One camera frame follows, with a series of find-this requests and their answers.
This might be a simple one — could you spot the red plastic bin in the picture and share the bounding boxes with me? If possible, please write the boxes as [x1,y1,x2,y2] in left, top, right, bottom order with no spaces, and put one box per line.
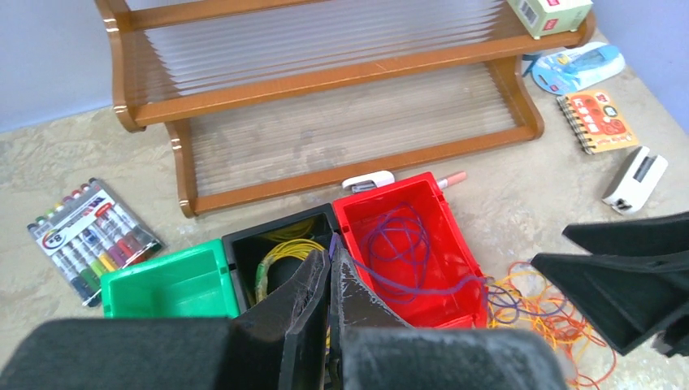
[332,172,488,328]

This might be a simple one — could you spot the wooden two-tier shelf rack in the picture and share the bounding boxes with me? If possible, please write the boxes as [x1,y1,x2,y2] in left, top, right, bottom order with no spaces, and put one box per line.
[96,1,596,218]

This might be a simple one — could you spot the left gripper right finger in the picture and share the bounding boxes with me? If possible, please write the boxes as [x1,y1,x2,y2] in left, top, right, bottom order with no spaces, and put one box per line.
[330,246,567,389]

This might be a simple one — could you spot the light blue stapler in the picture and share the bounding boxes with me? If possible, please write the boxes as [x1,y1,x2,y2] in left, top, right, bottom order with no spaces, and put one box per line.
[341,171,396,194]

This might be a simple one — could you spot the green plastic bin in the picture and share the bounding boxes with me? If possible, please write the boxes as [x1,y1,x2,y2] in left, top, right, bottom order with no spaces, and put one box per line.
[102,239,241,319]

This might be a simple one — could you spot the white red carton box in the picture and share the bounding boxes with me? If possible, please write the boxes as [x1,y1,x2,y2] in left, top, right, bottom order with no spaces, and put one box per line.
[506,0,593,40]

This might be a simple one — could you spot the black plastic bin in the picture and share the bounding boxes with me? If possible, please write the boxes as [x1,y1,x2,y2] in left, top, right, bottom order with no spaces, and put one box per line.
[221,203,340,313]

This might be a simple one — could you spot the white orange marker pen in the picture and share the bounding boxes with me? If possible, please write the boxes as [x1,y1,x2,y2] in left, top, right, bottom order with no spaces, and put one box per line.
[436,171,467,190]

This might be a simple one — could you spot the white usb charger block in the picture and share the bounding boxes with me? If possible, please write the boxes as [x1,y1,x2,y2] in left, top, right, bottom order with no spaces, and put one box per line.
[601,146,669,215]

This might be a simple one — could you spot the orange snack packet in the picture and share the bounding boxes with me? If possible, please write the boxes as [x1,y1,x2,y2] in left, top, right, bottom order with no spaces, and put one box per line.
[557,90,639,154]

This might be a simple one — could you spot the pack of coloured markers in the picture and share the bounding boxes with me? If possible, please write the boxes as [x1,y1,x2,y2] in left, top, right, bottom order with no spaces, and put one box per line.
[26,178,163,307]

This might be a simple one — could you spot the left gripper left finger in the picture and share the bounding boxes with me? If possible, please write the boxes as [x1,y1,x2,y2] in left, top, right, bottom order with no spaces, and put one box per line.
[1,250,330,389]

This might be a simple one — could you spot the yellow coiled cable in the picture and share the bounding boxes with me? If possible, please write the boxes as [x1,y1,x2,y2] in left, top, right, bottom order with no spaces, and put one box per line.
[253,218,327,306]

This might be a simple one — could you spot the orange cable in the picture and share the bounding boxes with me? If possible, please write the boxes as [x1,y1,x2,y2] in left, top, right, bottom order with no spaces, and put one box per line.
[487,261,618,390]

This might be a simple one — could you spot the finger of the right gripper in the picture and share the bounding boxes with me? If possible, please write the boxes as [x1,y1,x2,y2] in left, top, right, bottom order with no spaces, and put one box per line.
[531,212,688,357]

